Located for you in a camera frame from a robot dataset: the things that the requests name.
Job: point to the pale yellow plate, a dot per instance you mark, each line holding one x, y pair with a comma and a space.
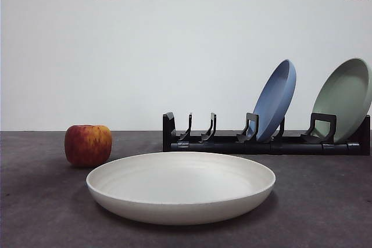
180, 201

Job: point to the red yellow apple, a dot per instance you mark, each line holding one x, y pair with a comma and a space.
85, 146

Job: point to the black plate rack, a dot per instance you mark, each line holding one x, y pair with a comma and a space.
232, 147

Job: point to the blue plate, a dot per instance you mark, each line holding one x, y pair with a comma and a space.
276, 100

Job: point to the green plate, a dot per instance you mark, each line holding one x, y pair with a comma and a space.
343, 100

